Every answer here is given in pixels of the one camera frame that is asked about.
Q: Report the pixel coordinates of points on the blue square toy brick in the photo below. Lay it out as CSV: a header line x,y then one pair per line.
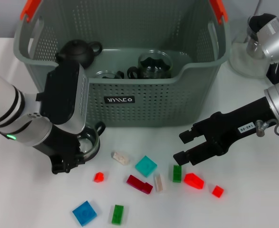
x,y
84,213

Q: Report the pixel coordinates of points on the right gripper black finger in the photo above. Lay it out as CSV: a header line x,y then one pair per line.
x,y
182,158
189,135

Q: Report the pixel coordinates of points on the black clay teapot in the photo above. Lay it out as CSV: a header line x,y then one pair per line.
x,y
78,51

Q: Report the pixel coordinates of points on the small red toy brick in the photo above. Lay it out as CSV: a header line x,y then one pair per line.
x,y
217,191
98,177

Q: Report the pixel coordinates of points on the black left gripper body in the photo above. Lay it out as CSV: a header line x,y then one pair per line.
x,y
58,142

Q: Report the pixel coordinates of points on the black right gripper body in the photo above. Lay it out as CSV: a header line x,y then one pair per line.
x,y
236,128

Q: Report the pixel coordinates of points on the dark red toy brick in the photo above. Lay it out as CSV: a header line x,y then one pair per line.
x,y
139,184

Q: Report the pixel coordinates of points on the green toy brick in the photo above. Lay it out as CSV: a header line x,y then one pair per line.
x,y
177,174
117,214

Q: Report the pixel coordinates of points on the grey perforated storage basket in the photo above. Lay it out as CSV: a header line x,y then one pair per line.
x,y
153,107

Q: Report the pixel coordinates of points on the clear white toy brick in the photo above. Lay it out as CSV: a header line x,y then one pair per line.
x,y
159,183
121,158

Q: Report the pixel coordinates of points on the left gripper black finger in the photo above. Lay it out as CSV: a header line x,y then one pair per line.
x,y
59,166
77,159

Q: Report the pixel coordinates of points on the teal square toy brick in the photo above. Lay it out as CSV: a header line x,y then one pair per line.
x,y
146,166

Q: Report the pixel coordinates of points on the red sloped toy brick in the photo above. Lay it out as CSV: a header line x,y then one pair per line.
x,y
193,181

